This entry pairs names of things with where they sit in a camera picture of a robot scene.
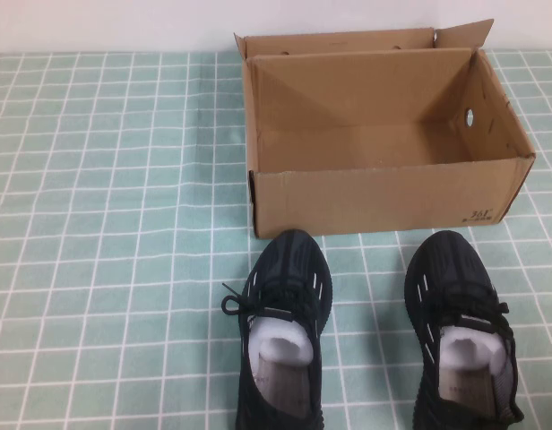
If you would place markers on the green white checked tablecloth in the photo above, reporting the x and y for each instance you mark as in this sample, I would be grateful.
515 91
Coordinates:
123 269

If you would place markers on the brown cardboard shoe box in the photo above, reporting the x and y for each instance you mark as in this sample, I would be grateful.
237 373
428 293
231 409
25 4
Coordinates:
383 201

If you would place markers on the black knit sneaker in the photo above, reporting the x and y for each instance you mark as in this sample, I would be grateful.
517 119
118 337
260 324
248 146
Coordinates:
294 264
455 264

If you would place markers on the white paper shoe stuffing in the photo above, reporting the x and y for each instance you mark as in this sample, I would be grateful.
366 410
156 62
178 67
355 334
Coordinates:
280 340
468 349

